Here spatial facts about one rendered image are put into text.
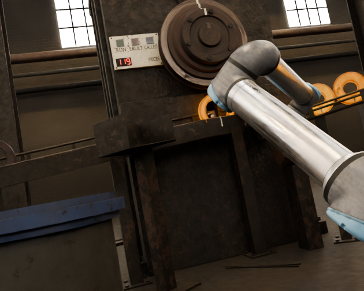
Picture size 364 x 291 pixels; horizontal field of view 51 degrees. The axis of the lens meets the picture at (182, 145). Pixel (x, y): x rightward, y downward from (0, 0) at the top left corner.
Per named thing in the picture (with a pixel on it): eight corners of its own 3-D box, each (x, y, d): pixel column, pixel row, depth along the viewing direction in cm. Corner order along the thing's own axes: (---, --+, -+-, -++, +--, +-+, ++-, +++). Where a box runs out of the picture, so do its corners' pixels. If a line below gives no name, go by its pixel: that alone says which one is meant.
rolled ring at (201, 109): (230, 90, 200) (228, 92, 203) (196, 95, 196) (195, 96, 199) (237, 125, 198) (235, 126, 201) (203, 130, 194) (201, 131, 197)
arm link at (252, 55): (245, 21, 122) (307, 84, 177) (222, 54, 125) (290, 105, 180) (272, 37, 116) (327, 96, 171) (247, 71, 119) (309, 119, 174)
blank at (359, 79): (328, 79, 192) (328, 78, 189) (360, 68, 187) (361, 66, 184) (339, 108, 190) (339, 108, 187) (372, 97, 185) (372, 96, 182)
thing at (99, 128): (121, 303, 151) (92, 125, 157) (167, 282, 170) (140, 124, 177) (157, 306, 137) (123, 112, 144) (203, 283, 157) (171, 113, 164)
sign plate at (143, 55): (114, 71, 201) (108, 38, 203) (162, 66, 207) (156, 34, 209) (115, 69, 199) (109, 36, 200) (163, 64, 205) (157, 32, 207)
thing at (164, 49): (167, 94, 196) (151, 7, 201) (251, 83, 208) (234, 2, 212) (169, 90, 190) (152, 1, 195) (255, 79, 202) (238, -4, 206)
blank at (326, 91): (297, 90, 198) (297, 89, 195) (328, 79, 193) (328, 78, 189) (307, 119, 196) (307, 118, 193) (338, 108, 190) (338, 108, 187)
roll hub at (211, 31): (186, 67, 190) (175, 14, 192) (238, 62, 197) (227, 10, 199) (188, 64, 184) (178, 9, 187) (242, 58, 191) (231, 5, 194)
